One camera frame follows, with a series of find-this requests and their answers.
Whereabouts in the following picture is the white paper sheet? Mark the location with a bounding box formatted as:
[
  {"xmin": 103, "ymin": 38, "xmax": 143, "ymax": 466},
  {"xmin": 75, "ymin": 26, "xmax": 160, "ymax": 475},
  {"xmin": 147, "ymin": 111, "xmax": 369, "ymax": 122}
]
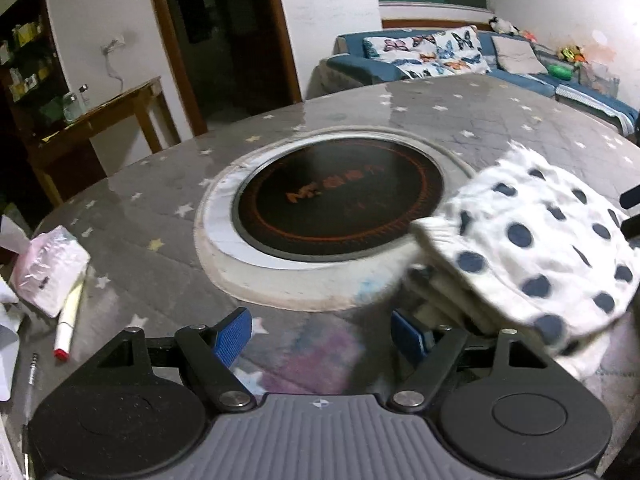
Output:
[{"xmin": 0, "ymin": 305, "xmax": 23, "ymax": 403}]

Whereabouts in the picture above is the white power cable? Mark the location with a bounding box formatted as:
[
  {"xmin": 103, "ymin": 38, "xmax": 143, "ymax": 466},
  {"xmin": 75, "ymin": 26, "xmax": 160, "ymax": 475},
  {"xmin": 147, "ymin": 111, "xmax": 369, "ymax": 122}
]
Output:
[{"xmin": 102, "ymin": 50, "xmax": 126, "ymax": 93}]

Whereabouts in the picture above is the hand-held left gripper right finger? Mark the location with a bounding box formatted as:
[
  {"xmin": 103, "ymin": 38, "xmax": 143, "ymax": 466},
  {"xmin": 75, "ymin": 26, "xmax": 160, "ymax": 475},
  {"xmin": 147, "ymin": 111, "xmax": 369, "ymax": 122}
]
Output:
[{"xmin": 387, "ymin": 310, "xmax": 546, "ymax": 409}]

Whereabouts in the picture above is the wooden side table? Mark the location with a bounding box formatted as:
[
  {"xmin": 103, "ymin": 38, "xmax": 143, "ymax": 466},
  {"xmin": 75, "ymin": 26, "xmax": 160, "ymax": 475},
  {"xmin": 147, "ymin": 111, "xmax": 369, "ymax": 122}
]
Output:
[{"xmin": 27, "ymin": 76, "xmax": 182, "ymax": 206}]

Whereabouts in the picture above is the white tube with red cap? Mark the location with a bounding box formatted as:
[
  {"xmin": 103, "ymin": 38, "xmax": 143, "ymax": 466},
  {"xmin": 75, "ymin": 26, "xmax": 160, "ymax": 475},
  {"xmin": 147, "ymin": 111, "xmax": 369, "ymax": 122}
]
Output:
[{"xmin": 53, "ymin": 272, "xmax": 88, "ymax": 361}]

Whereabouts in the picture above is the round black induction cooktop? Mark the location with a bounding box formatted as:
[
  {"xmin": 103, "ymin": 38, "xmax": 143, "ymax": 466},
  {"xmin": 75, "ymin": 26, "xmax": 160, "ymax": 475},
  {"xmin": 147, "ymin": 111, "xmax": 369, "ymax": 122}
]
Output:
[{"xmin": 232, "ymin": 135, "xmax": 446, "ymax": 263}]

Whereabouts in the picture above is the dark wooden shelf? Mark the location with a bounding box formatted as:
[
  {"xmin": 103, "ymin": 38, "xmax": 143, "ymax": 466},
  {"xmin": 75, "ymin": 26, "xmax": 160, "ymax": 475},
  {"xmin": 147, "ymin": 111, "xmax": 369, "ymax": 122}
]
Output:
[{"xmin": 0, "ymin": 0, "xmax": 68, "ymax": 131}]

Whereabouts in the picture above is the pink tissue packet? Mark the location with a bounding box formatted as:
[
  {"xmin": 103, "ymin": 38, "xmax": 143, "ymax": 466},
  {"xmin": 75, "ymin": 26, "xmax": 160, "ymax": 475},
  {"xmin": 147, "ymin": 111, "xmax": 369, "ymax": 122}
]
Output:
[{"xmin": 10, "ymin": 225, "xmax": 92, "ymax": 318}]

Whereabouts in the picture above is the blue sofa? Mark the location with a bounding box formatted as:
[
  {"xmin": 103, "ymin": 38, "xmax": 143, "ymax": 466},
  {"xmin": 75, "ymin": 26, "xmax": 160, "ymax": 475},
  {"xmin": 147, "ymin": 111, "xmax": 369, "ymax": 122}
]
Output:
[{"xmin": 312, "ymin": 25, "xmax": 640, "ymax": 136}]

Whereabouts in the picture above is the white polka dot garment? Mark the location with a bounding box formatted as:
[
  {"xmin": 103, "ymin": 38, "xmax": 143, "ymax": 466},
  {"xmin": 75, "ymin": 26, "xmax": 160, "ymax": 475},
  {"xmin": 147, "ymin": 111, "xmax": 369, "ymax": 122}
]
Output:
[{"xmin": 407, "ymin": 142, "xmax": 640, "ymax": 383}]

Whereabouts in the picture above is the wooden door frame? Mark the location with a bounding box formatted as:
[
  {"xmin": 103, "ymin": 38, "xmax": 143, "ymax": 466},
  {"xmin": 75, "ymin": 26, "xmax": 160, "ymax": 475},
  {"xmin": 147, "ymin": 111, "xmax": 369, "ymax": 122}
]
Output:
[{"xmin": 142, "ymin": 0, "xmax": 303, "ymax": 136}]

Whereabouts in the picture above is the glass jar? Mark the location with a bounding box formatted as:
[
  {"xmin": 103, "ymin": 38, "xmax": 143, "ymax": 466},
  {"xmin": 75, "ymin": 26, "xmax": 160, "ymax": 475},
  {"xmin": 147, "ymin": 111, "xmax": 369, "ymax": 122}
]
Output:
[{"xmin": 62, "ymin": 91, "xmax": 83, "ymax": 123}]

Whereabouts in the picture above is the silver pen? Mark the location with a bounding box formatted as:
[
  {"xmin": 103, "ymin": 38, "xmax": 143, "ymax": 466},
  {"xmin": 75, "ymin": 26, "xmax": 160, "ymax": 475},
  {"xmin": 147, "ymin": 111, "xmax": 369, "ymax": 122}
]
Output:
[{"xmin": 22, "ymin": 352, "xmax": 41, "ymax": 428}]

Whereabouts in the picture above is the butterfly print pillow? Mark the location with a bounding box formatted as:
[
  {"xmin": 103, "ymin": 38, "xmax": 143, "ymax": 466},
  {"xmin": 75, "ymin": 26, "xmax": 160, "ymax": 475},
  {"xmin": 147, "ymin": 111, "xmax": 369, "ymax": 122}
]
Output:
[{"xmin": 362, "ymin": 25, "xmax": 493, "ymax": 81}]

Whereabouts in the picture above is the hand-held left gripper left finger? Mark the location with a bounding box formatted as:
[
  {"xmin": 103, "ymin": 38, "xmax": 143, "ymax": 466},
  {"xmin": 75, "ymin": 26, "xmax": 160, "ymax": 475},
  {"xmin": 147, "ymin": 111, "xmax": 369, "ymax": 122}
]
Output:
[{"xmin": 102, "ymin": 308, "xmax": 256, "ymax": 412}]

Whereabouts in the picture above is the beige cushion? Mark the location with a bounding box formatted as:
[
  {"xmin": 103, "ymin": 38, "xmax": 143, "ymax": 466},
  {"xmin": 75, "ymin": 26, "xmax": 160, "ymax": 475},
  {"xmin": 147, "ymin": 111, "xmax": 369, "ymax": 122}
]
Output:
[{"xmin": 491, "ymin": 35, "xmax": 548, "ymax": 75}]

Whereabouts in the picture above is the grey star table cover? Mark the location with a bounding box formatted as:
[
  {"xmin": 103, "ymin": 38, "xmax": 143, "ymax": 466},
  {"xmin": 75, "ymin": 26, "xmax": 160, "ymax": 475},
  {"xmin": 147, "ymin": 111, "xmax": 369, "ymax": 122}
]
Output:
[{"xmin": 0, "ymin": 72, "xmax": 640, "ymax": 480}]

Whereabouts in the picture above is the clear plastic bag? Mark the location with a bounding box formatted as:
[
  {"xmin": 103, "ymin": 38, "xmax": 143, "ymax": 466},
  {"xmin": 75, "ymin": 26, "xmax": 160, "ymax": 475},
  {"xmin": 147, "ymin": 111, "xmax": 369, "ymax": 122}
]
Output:
[{"xmin": 577, "ymin": 60, "xmax": 621, "ymax": 98}]

